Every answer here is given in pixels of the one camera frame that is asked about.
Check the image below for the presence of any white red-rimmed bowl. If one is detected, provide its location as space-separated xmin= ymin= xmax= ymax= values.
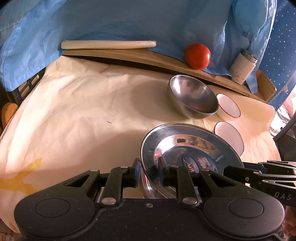
xmin=216 ymin=93 xmax=241 ymax=121
xmin=214 ymin=121 xmax=244 ymax=156

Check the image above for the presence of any steel round bowl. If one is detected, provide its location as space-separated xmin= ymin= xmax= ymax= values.
xmin=167 ymin=75 xmax=219 ymax=119

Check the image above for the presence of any steel deep plate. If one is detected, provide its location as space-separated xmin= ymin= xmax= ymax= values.
xmin=139 ymin=170 xmax=175 ymax=199

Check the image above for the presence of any black mesh chair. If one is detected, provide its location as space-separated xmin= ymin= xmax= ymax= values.
xmin=273 ymin=114 xmax=296 ymax=162

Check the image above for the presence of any cream paper table cover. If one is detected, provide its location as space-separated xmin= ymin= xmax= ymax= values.
xmin=0 ymin=55 xmax=282 ymax=234

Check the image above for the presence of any wooden shelf board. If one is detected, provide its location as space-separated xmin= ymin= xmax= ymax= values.
xmin=63 ymin=49 xmax=276 ymax=103

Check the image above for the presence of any blue dotted curtain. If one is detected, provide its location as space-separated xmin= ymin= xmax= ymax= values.
xmin=259 ymin=1 xmax=296 ymax=109

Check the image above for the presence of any white thermos cup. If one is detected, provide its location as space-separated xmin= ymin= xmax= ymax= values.
xmin=229 ymin=49 xmax=257 ymax=85

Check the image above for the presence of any red tomato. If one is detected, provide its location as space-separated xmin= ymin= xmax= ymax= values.
xmin=184 ymin=43 xmax=211 ymax=70

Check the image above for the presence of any black plastic crate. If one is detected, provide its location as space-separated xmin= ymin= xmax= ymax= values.
xmin=6 ymin=68 xmax=46 ymax=106

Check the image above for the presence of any white leek stalk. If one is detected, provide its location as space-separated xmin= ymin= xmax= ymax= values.
xmin=61 ymin=40 xmax=157 ymax=50

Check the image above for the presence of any blue cloth garment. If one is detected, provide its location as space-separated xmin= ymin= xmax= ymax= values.
xmin=1 ymin=1 xmax=277 ymax=91

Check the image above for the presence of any orange wooden handle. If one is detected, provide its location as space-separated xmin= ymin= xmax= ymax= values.
xmin=1 ymin=102 xmax=19 ymax=128

